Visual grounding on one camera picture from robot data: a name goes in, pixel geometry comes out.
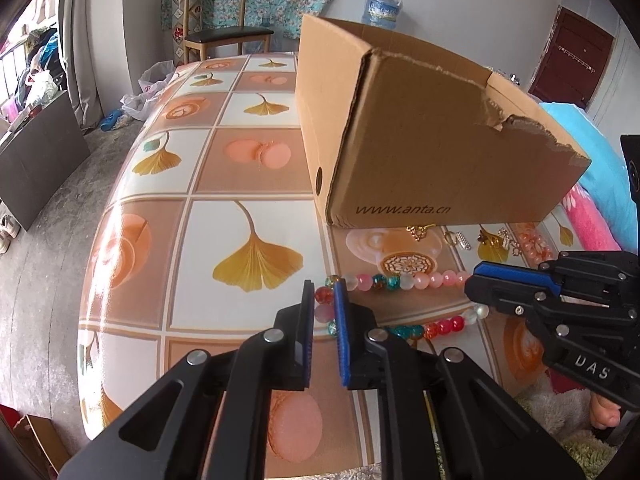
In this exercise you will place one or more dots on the blue slipper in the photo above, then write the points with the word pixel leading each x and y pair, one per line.
pixel 111 120

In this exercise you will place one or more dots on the silver rhinestone charm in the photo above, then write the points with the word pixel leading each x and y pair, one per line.
pixel 510 242

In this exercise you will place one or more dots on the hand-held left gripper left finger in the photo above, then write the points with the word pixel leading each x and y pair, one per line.
pixel 306 332

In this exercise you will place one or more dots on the grey curtain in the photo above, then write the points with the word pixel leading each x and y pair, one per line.
pixel 82 40

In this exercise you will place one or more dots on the silver clasp charm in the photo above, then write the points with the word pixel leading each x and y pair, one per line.
pixel 461 240

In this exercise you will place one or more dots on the gold leaf brooch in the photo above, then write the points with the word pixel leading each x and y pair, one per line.
pixel 489 240

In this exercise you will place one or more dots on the light blue pillow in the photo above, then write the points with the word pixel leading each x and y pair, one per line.
pixel 600 160

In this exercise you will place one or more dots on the dark red door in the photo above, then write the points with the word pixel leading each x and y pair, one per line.
pixel 570 55

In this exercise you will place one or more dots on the torn cardboard box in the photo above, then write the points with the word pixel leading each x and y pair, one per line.
pixel 425 140

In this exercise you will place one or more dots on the blue water jug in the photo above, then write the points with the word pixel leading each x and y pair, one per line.
pixel 382 10

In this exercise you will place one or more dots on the person's right hand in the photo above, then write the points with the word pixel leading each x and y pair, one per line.
pixel 604 412

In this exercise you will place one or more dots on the beige fluffy cloth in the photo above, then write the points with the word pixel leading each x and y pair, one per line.
pixel 555 415

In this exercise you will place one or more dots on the wooden chair with black seat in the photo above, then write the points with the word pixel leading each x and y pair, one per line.
pixel 227 35

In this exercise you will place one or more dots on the pile of clothes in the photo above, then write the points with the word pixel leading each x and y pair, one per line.
pixel 37 75

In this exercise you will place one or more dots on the metal hook rack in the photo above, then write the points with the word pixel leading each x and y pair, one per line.
pixel 577 57

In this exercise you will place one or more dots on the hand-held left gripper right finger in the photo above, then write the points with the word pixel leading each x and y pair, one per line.
pixel 342 335

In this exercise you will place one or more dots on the small open cardboard box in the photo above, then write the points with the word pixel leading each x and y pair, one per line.
pixel 42 442

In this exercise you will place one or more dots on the pink floral blanket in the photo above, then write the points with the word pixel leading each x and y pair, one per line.
pixel 592 220

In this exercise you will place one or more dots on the pair of light shoes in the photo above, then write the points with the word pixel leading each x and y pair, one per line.
pixel 7 232

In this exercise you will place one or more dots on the dark flat board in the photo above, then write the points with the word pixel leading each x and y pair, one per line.
pixel 40 160

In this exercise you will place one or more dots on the white plastic bag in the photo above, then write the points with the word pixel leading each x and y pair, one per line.
pixel 147 87

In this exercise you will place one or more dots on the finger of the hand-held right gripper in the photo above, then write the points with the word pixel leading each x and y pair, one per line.
pixel 510 272
pixel 500 296

